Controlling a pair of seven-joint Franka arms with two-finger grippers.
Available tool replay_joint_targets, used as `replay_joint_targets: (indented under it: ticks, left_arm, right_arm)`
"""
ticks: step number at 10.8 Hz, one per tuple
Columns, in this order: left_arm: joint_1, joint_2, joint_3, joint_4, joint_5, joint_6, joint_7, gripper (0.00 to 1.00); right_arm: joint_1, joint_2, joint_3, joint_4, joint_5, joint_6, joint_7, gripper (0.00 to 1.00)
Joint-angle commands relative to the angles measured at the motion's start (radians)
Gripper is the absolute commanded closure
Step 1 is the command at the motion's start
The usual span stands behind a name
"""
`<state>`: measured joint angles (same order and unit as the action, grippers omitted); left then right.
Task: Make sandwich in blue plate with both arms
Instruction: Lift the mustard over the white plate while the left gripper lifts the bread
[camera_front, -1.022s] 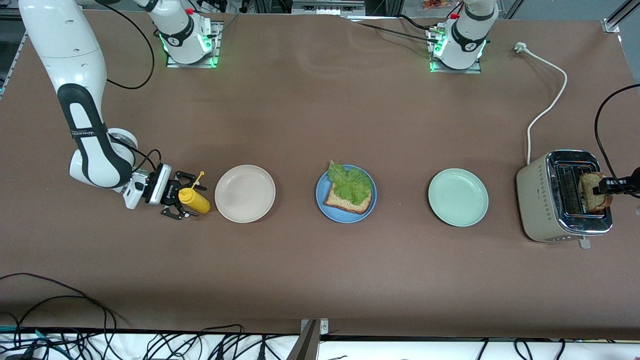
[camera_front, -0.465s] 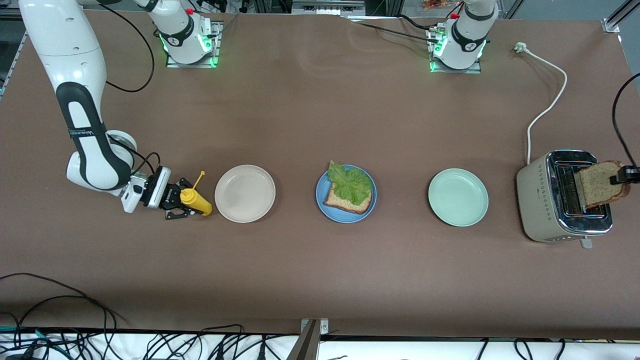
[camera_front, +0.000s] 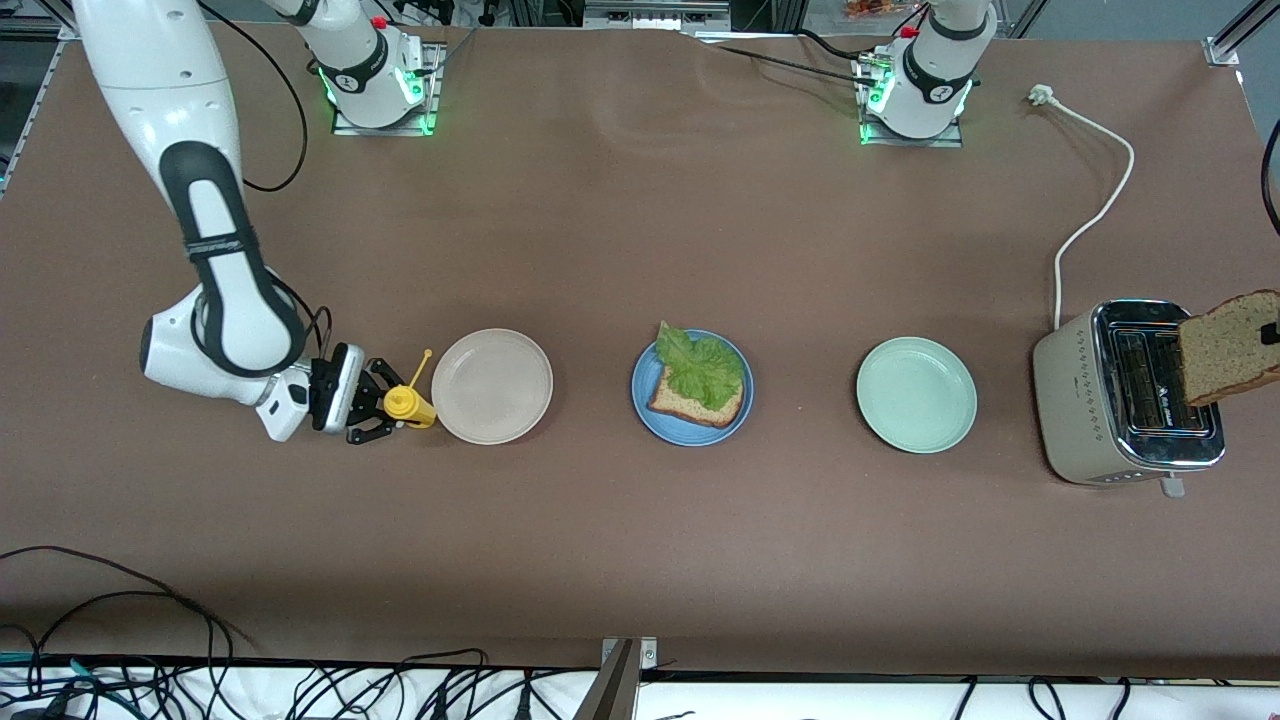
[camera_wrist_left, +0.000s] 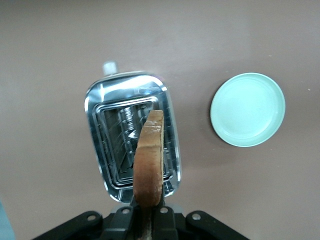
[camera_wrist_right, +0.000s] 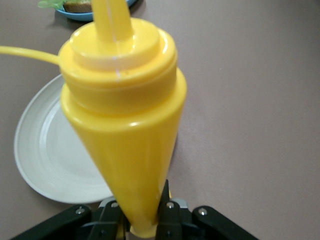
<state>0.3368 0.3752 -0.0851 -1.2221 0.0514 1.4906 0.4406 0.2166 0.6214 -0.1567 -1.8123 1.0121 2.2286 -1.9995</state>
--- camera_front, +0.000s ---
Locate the aluminium corner rail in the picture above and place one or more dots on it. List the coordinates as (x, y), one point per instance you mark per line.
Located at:
(1222, 50)

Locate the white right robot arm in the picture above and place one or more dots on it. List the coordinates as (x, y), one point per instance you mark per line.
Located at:
(160, 80)

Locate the beige and chrome toaster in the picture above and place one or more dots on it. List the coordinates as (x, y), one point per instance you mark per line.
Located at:
(1070, 400)

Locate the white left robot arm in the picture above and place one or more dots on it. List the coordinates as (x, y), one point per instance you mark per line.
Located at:
(930, 80)

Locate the mint green round plate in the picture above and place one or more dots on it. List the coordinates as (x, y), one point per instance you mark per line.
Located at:
(916, 395)

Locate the yellow mustard squeeze bottle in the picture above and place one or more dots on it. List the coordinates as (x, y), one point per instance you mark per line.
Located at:
(412, 405)

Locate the aluminium frame bar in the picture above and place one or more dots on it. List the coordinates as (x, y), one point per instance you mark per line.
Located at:
(655, 15)

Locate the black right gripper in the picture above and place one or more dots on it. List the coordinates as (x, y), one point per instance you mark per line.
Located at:
(327, 391)

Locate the orange snack packet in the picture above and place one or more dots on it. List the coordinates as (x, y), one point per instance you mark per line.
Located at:
(880, 8)

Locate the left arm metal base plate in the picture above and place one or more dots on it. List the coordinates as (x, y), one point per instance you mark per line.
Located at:
(910, 142)

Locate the green lettuce leaf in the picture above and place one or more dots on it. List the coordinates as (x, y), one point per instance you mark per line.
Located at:
(700, 375)

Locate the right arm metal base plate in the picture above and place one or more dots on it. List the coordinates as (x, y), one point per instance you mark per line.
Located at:
(385, 131)

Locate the metal table edge bracket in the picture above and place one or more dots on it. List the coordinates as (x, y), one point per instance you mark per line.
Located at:
(615, 690)

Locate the brown toast bread slice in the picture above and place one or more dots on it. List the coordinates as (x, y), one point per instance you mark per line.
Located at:
(680, 408)
(1225, 350)

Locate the blue round plate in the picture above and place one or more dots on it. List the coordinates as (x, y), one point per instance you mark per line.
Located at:
(690, 437)

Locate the beige round plate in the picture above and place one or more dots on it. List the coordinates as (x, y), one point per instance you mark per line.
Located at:
(492, 387)

